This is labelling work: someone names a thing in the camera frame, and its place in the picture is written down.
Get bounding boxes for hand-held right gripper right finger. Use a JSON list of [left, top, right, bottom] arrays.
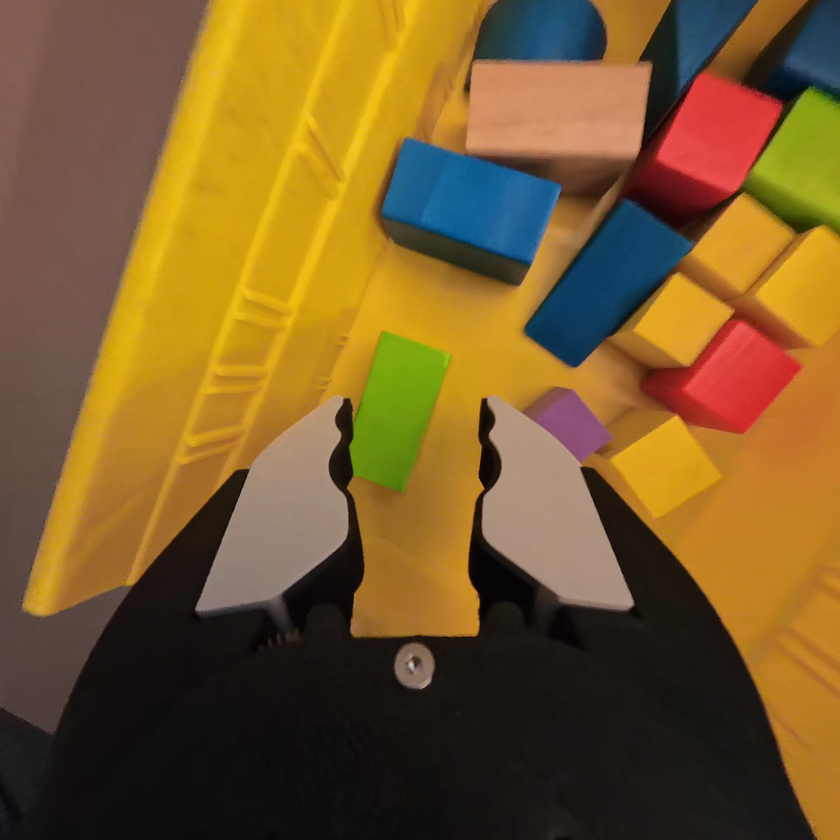
[[468, 395, 635, 613]]

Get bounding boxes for purple wooden block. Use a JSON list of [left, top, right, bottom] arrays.
[[524, 386, 613, 463]]

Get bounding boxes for tan wooden block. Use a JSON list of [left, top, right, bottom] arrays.
[[465, 60, 653, 196]]

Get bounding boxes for blue triangular wooden block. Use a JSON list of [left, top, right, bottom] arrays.
[[524, 199, 695, 368]]

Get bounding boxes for person's dark navy shirt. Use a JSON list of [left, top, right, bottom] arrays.
[[0, 705, 53, 840]]

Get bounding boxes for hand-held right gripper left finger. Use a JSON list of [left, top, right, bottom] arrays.
[[195, 395, 365, 618]]

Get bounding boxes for small green wooden block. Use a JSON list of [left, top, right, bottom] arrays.
[[349, 330, 452, 493]]

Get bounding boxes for yellow plastic bin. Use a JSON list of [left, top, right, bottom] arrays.
[[23, 0, 840, 840]]

